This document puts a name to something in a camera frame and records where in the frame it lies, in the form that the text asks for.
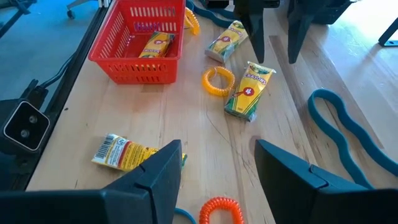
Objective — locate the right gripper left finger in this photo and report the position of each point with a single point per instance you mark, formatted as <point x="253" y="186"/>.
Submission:
<point x="161" y="174"/>

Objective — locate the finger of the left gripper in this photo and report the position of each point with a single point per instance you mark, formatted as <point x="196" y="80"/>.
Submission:
<point x="298" y="25"/>
<point x="256" y="28"/>

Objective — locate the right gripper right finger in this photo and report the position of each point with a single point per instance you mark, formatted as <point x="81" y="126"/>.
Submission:
<point x="286" y="180"/>

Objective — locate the yellow crayon box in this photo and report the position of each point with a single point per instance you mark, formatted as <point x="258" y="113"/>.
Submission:
<point x="225" y="42"/>
<point x="248" y="93"/>
<point x="157" y="45"/>
<point x="124" y="152"/>

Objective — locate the red coil wristband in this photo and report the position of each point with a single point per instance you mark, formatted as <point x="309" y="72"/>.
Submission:
<point x="221" y="202"/>

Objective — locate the yellow coil wristband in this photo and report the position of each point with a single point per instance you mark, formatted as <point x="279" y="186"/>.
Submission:
<point x="217" y="92"/>

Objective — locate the red plastic basket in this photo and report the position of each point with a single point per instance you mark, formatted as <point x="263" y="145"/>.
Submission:
<point x="133" y="59"/>

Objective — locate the office chair base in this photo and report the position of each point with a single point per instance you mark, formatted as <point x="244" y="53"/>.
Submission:
<point x="71" y="14"/>

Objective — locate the long dark rubber band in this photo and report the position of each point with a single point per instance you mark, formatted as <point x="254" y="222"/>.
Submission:
<point x="205" y="15"/>

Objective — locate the orange coil wristband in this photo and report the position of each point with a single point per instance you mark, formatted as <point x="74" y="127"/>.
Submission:
<point x="193" y="21"/>

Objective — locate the purple coil wristband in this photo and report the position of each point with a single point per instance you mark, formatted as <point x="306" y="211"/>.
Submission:
<point x="149" y="26"/>

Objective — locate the black aluminium table frame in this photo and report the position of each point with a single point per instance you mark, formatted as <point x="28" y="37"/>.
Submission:
<point x="91" y="34"/>

